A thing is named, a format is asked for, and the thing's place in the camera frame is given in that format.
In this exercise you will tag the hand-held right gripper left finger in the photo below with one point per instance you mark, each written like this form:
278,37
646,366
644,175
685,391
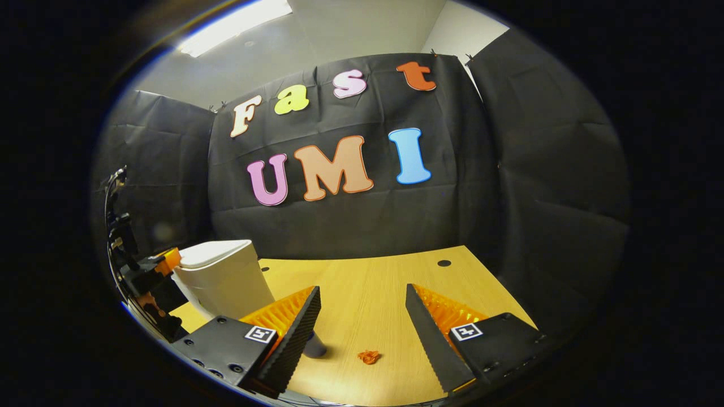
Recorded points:
297,339

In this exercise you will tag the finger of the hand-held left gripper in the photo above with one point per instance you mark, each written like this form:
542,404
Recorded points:
168,261

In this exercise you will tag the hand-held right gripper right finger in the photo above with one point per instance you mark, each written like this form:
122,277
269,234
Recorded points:
432,345

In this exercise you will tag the blue pop can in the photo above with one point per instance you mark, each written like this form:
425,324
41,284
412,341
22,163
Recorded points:
314,346

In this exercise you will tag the white desktop garbage bin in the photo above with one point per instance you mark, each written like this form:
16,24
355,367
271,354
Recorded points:
226,280

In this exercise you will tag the orange paper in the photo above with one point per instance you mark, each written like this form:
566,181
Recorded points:
369,356

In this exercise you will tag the wooden desktop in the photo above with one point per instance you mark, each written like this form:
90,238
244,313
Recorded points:
367,294

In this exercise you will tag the black backdrop cloth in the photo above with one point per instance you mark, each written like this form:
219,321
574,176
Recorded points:
367,220

